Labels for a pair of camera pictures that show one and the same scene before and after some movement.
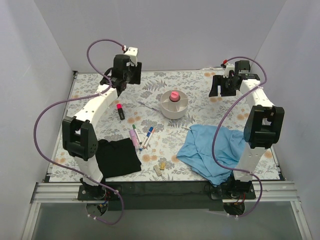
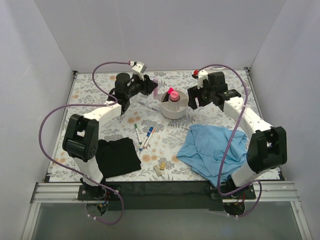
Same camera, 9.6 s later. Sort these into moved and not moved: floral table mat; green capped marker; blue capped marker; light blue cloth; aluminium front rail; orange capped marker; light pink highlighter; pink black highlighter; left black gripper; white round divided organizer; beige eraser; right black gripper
Moved: light pink highlighter; left black gripper; pink black highlighter; right black gripper
Not moved: beige eraser; blue capped marker; floral table mat; green capped marker; light blue cloth; white round divided organizer; aluminium front rail; orange capped marker
